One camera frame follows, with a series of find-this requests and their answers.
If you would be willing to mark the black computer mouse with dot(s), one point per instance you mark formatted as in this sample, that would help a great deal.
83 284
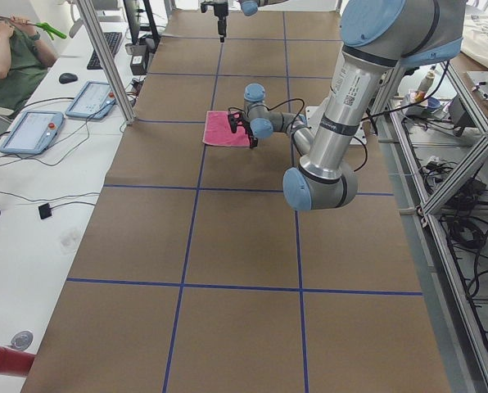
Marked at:
67 78

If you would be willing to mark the red cylinder bottle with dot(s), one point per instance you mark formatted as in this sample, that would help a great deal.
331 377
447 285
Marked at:
15 363

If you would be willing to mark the person in green shirt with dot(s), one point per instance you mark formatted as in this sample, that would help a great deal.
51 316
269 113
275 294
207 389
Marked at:
24 61

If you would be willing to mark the blue teach pendant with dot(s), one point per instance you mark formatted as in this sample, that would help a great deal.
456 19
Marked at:
33 132
93 102

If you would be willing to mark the blue teach pendant near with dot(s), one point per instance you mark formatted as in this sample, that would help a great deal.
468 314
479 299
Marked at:
33 132

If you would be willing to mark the aluminium frame post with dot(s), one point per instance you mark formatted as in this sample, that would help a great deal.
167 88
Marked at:
98 41

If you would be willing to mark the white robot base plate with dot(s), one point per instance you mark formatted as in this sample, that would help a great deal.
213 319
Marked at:
329 135

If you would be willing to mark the blue teach pendant far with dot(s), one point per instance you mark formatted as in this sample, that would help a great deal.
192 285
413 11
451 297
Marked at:
93 102

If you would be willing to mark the pink and grey towel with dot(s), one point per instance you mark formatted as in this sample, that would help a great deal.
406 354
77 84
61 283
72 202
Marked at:
217 132

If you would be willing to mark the black power adapter box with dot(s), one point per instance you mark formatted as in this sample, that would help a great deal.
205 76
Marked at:
139 60

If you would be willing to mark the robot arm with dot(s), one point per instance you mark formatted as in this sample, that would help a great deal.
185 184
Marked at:
250 7
376 36

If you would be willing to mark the aluminium frame rack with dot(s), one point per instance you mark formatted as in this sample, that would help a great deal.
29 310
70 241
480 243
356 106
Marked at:
441 175

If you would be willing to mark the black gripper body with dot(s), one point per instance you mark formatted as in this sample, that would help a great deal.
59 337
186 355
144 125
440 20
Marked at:
250 133
219 19

